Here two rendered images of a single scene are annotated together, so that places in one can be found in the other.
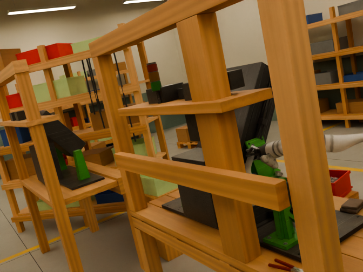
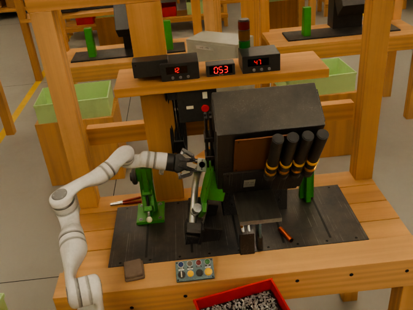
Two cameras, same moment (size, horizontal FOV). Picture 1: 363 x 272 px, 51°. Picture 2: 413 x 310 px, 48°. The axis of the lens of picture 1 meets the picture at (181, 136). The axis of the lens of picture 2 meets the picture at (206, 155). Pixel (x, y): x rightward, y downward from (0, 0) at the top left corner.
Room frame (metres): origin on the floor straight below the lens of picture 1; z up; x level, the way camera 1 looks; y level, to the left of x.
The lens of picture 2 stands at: (2.60, -1.76, 2.22)
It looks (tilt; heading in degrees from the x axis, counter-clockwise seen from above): 30 degrees down; 119
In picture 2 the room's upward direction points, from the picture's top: 5 degrees counter-clockwise
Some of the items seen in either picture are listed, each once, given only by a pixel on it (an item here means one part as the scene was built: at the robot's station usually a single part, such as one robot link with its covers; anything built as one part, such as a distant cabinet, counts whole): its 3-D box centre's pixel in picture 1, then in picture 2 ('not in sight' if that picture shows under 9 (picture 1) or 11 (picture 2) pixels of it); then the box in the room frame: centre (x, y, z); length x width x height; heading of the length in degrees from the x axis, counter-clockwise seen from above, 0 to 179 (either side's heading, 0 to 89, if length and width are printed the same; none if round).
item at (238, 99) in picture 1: (181, 104); (219, 73); (1.73, -0.03, 1.52); 0.90 x 0.25 x 0.04; 31
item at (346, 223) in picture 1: (247, 211); (233, 223); (1.87, -0.25, 0.89); 1.10 x 0.42 x 0.02; 31
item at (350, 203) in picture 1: (352, 205); (134, 269); (1.62, -0.70, 0.91); 0.10 x 0.08 x 0.03; 128
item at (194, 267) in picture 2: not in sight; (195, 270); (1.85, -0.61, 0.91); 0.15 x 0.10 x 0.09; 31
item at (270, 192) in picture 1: (174, 171); (220, 122); (1.68, 0.06, 1.23); 1.30 x 0.05 x 0.09; 31
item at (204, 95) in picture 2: (208, 122); (196, 100); (1.66, -0.13, 1.42); 0.17 x 0.12 x 0.15; 31
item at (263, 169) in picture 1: (256, 157); (214, 181); (1.83, -0.34, 1.17); 0.13 x 0.12 x 0.20; 31
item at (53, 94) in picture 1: (70, 133); not in sight; (4.83, 1.38, 1.19); 2.30 x 0.55 x 2.39; 72
